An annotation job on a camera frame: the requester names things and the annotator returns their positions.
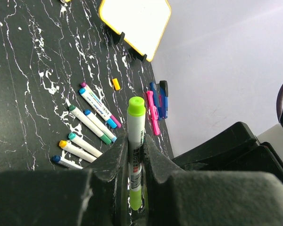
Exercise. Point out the small whiteboard yellow frame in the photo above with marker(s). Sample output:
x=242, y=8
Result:
x=142, y=21

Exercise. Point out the pink clip tool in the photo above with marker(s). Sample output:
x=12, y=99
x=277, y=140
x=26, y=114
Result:
x=153, y=113

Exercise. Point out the light blue capped marker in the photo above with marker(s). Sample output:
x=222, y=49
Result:
x=100, y=125

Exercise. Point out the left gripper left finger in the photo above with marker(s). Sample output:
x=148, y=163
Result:
x=96, y=195

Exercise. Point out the blue capped white marker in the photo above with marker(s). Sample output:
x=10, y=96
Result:
x=93, y=103

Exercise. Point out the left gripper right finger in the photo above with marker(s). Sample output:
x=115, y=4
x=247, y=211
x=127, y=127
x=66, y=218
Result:
x=175, y=197

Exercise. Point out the teal capped white marker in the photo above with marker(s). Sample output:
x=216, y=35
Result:
x=84, y=145

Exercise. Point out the yellow pen cap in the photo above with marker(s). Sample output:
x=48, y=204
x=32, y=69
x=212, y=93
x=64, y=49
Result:
x=116, y=84

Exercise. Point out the dark blue capped marker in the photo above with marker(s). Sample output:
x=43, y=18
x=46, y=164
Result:
x=66, y=163

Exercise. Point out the green capped white marker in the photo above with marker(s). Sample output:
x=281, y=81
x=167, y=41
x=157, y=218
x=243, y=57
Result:
x=135, y=126

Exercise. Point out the purple capped white marker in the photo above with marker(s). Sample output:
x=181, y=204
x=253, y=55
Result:
x=85, y=86

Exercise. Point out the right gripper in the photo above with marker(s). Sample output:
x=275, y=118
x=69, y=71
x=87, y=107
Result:
x=234, y=149

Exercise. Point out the dark green capped marker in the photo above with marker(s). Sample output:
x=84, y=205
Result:
x=89, y=124

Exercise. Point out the orange capped white marker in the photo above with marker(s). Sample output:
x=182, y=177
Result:
x=76, y=151

